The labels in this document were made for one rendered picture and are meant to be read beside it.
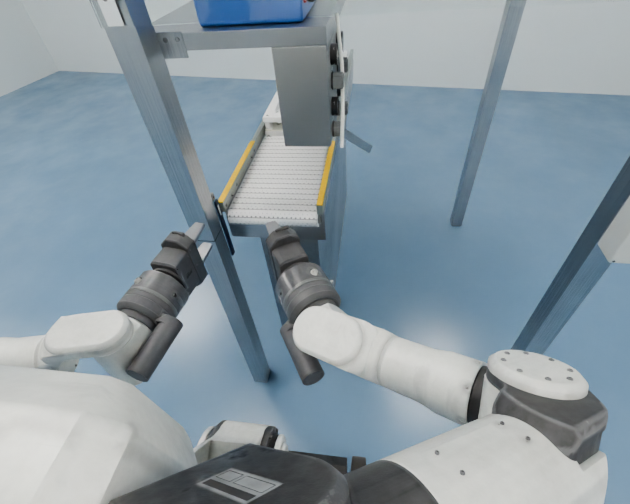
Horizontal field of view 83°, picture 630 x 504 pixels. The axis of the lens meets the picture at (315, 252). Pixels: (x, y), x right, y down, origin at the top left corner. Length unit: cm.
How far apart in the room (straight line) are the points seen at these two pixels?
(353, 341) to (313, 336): 6
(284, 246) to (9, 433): 44
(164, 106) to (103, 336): 46
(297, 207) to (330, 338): 58
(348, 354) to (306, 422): 114
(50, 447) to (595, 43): 434
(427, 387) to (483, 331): 145
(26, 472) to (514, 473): 27
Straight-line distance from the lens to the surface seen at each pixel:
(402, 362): 45
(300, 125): 80
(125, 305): 62
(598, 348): 203
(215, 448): 86
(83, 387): 29
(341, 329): 46
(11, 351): 67
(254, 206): 102
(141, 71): 80
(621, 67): 448
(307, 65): 75
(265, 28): 75
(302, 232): 103
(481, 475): 27
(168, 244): 67
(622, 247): 94
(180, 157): 86
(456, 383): 42
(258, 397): 165
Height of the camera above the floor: 148
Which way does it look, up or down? 45 degrees down
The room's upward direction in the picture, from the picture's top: 6 degrees counter-clockwise
